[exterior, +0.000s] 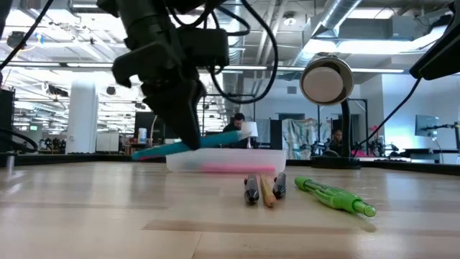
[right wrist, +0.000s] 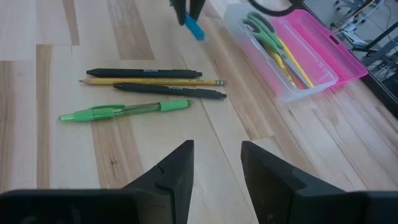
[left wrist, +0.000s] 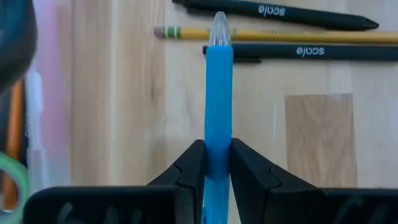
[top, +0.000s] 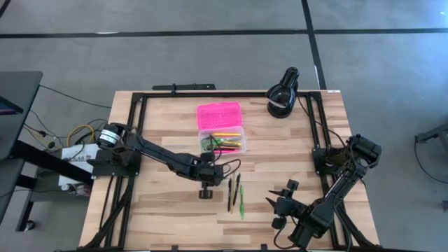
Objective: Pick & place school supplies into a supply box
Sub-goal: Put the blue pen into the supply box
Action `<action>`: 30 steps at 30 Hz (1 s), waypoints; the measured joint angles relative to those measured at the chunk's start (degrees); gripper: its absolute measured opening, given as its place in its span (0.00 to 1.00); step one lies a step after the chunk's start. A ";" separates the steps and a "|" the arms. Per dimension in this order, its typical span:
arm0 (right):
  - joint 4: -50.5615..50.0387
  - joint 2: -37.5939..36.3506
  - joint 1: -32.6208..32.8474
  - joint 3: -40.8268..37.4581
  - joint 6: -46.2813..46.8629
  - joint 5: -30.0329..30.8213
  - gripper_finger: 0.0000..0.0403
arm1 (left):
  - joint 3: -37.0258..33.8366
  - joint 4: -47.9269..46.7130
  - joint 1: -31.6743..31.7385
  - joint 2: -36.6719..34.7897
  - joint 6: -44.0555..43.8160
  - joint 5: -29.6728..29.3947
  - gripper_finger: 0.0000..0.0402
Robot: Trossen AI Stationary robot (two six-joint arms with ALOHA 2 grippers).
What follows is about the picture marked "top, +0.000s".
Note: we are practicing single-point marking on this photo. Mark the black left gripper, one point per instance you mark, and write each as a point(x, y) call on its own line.
point(211, 175)

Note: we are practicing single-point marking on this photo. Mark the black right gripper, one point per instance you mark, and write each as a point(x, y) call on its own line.
point(287, 206)

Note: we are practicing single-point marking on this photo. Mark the slim black pen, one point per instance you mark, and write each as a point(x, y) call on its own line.
point(229, 196)
point(237, 189)

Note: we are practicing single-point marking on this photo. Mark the green clear ballpoint pen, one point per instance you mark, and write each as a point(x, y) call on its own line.
point(241, 203)

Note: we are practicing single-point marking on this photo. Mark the pink highlighter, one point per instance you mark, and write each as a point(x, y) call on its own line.
point(227, 150)

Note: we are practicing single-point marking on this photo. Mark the plain yellow highlighter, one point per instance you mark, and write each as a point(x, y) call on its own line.
point(232, 143)

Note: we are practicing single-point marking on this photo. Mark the orange pencil red eraser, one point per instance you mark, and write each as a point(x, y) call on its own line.
point(225, 134)

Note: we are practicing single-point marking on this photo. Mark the clear supply box pink lid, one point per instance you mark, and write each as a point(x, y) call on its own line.
point(218, 115)

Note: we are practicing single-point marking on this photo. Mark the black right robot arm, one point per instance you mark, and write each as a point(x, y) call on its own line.
point(336, 196)

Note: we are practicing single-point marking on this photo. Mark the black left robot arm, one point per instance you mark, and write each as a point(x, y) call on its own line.
point(157, 152)

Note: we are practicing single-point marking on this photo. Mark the white paper sheet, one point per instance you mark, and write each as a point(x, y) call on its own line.
point(75, 154)

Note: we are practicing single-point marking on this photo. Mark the grey stand leg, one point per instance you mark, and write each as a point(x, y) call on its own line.
point(434, 133)

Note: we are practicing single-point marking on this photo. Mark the dark grey desk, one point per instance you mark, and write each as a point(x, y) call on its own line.
point(21, 87)

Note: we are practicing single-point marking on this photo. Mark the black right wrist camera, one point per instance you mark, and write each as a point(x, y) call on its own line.
point(293, 185)

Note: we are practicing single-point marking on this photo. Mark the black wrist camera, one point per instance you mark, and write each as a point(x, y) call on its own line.
point(293, 185)
point(208, 156)

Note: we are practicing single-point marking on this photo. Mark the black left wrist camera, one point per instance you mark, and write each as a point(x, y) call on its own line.
point(208, 156)

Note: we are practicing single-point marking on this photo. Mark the black metal table frame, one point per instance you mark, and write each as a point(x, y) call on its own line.
point(227, 94)

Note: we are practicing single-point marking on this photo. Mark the black bracket bar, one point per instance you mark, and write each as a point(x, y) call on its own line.
point(185, 87)

